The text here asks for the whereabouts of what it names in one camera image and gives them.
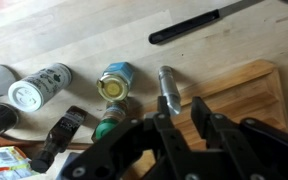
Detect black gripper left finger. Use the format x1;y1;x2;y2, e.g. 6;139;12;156
61;95;200;180

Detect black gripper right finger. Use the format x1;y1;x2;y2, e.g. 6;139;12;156
190;96;288;180

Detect silver long cylinder grinder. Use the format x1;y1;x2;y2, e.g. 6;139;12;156
157;65;182;117

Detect green lid spice jar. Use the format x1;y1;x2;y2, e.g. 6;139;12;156
90;99;129;143

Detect wooden cutting board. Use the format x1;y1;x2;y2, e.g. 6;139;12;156
123;58;288;180

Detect blue tissue box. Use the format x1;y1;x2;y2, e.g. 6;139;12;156
55;151;86;180

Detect blue label jar gold lid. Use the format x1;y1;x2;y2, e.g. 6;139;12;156
95;61;135;103

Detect dark brown extract bottle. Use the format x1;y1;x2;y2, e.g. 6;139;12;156
29;105;88;174

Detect white printed spice shaker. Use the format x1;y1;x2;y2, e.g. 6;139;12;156
7;62;73;113

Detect orange white food packet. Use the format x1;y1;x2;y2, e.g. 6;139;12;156
0;145;40;180

